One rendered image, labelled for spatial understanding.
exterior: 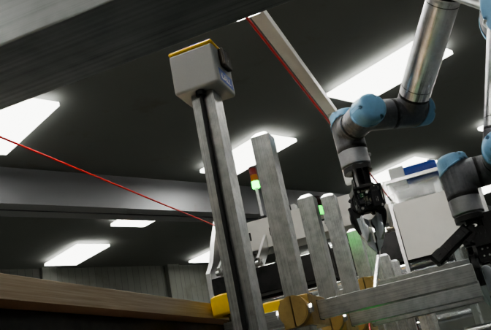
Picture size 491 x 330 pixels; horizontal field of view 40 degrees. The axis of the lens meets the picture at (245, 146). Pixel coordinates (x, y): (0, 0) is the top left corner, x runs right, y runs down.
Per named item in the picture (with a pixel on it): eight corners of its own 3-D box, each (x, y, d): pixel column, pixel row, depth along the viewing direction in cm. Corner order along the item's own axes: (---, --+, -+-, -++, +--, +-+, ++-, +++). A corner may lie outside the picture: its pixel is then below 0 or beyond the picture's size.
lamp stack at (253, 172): (267, 217, 477) (256, 166, 491) (264, 216, 471) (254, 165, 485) (260, 220, 478) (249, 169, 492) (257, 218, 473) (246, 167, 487)
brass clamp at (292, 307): (334, 325, 117) (326, 296, 119) (314, 322, 105) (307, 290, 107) (301, 332, 119) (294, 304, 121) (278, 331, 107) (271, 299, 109)
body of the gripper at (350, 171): (356, 211, 158) (344, 163, 162) (351, 220, 166) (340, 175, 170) (388, 205, 158) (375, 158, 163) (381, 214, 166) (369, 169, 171)
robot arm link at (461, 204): (446, 199, 157) (448, 206, 164) (452, 218, 155) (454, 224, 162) (478, 190, 155) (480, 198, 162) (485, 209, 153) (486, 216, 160)
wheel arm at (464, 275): (479, 288, 108) (471, 262, 109) (478, 286, 105) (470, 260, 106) (234, 345, 119) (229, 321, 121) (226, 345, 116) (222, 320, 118)
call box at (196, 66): (237, 101, 100) (228, 55, 103) (219, 85, 94) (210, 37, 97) (195, 114, 102) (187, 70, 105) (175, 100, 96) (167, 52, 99)
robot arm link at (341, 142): (335, 106, 167) (323, 120, 175) (345, 146, 163) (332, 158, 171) (363, 104, 170) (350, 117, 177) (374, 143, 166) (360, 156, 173)
